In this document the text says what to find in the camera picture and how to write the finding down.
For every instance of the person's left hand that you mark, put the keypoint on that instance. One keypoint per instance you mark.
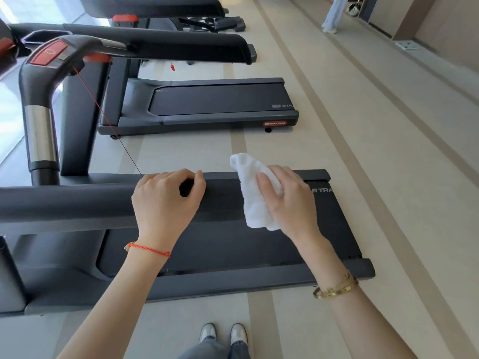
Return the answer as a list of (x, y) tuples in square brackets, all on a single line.
[(161, 209)]

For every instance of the person's right hand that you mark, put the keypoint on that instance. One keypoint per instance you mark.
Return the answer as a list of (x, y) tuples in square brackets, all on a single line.
[(295, 205)]

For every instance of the person's right thumb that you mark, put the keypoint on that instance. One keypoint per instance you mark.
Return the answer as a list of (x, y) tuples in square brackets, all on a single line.
[(266, 188)]

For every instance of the person's left thumb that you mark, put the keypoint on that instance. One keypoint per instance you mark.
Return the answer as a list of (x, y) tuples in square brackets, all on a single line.
[(199, 185)]

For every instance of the white cleaning cloth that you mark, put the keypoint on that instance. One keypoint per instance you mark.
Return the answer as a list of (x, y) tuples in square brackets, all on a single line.
[(251, 190)]

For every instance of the dark grey treadmill red button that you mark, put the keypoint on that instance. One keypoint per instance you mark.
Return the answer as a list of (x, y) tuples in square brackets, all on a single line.
[(75, 205)]

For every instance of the person's left forearm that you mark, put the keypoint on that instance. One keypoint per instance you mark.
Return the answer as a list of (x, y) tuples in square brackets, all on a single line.
[(112, 306)]

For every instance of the person's right forearm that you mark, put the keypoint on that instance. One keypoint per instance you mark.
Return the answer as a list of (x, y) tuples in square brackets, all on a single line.
[(355, 317)]

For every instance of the dark grey treadmill red label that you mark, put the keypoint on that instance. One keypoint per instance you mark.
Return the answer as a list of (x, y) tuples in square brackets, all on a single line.
[(217, 99)]

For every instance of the gold bangle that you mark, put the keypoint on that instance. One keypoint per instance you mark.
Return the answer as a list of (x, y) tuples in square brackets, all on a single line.
[(338, 291)]

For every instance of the person's left white shoe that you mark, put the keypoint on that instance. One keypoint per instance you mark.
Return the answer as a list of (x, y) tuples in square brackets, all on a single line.
[(208, 332)]

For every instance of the person's white shoe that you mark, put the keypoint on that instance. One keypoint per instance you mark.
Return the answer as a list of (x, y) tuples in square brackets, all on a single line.
[(238, 333), (208, 332)]

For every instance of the person's right white shoe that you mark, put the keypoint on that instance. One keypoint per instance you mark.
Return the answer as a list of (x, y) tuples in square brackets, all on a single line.
[(238, 333)]

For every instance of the blue jeans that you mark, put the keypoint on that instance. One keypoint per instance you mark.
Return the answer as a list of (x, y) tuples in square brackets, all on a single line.
[(209, 350)]

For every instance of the black treadmill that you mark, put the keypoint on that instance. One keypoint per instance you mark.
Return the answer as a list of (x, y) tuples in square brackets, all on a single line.
[(149, 7)]

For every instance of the white bag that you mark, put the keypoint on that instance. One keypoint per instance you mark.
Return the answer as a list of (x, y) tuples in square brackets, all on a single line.
[(354, 8)]

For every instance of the grey floor socket plate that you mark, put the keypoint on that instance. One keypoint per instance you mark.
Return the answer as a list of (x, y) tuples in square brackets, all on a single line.
[(408, 45)]

